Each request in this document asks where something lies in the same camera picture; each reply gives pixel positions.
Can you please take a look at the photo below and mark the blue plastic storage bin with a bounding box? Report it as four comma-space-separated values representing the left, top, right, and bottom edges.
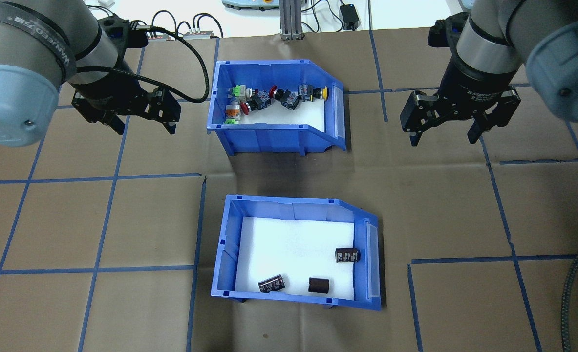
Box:
207, 60, 347, 157
211, 194, 382, 312

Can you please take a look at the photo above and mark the red mushroom push button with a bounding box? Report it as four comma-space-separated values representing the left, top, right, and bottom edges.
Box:
241, 92, 271, 116

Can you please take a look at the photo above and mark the black power adapter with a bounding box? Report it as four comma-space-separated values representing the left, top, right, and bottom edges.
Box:
340, 4, 360, 31

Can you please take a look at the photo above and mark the black printed cylindrical capacitor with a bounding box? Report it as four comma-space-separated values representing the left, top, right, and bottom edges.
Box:
335, 247, 361, 264
258, 274, 286, 294

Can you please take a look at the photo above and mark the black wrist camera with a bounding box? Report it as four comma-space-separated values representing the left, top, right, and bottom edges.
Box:
97, 16, 148, 49
428, 14, 471, 49

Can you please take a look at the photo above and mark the thin black cable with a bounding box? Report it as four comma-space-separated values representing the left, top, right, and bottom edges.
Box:
302, 0, 348, 32
151, 10, 178, 35
191, 13, 224, 39

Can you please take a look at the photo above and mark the yellow push button switch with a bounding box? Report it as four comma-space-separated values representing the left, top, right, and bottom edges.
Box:
298, 84, 330, 102

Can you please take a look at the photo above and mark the black blue switch component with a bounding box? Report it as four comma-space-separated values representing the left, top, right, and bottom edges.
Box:
269, 86, 300, 111

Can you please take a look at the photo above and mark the grey aluminium profile post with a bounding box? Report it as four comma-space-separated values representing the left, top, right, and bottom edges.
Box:
279, 0, 305, 41

